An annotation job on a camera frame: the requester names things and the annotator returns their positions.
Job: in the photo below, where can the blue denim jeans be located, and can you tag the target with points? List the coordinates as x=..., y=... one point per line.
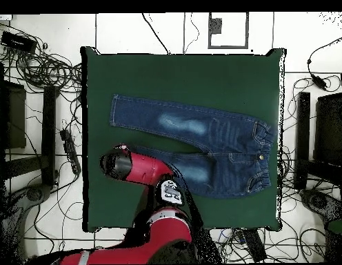
x=229, y=138

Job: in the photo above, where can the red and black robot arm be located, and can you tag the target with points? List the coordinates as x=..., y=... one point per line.
x=149, y=168

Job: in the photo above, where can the black power strip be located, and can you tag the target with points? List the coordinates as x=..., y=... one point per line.
x=70, y=151

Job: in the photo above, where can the dark green table cloth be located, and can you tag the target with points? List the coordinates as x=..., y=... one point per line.
x=187, y=74

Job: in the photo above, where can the grey curved stand base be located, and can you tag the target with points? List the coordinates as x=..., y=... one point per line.
x=35, y=193
x=317, y=201

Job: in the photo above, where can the black electronics box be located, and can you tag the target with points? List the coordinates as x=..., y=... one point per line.
x=18, y=42

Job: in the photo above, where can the black rectangular box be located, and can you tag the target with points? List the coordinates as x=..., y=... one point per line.
x=253, y=244

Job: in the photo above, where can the black power adapter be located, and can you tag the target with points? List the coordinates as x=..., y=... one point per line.
x=319, y=81

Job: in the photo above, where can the green round bin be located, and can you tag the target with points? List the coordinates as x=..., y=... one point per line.
x=338, y=227

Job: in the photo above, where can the black metal frame stand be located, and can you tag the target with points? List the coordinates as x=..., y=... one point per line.
x=302, y=138
x=48, y=132

